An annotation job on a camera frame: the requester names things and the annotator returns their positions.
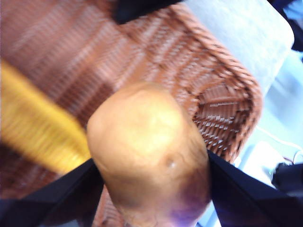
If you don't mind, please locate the tan potato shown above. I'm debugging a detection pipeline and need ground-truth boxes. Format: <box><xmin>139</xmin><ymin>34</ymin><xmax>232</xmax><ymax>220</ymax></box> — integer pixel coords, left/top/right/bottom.
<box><xmin>86</xmin><ymin>81</ymin><xmax>213</xmax><ymax>227</ymax></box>

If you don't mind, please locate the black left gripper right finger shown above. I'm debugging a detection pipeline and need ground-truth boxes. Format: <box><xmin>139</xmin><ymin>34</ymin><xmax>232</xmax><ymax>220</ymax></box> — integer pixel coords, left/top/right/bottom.
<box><xmin>207</xmin><ymin>150</ymin><xmax>303</xmax><ymax>227</ymax></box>

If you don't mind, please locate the thin white cable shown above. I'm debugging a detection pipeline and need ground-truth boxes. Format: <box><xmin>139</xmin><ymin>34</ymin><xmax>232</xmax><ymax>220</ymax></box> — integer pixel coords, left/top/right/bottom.
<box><xmin>257</xmin><ymin>125</ymin><xmax>303</xmax><ymax>152</ymax></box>

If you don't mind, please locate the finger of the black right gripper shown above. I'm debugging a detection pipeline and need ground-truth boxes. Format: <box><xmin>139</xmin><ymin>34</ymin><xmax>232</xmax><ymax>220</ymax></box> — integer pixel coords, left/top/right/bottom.
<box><xmin>113</xmin><ymin>0</ymin><xmax>187</xmax><ymax>25</ymax></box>

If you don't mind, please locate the brown woven wicker basket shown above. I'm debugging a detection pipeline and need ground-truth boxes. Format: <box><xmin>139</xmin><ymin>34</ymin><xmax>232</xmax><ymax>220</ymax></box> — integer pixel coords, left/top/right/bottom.
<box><xmin>0</xmin><ymin>0</ymin><xmax>263</xmax><ymax>227</ymax></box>

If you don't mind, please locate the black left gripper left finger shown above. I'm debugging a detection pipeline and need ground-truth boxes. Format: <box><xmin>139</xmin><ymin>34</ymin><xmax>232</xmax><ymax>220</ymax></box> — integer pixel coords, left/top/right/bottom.
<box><xmin>0</xmin><ymin>158</ymin><xmax>105</xmax><ymax>227</ymax></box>

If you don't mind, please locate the black equipment part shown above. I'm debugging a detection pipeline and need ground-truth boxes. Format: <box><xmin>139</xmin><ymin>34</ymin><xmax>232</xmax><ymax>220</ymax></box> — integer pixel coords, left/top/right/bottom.
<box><xmin>272</xmin><ymin>162</ymin><xmax>303</xmax><ymax>197</ymax></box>

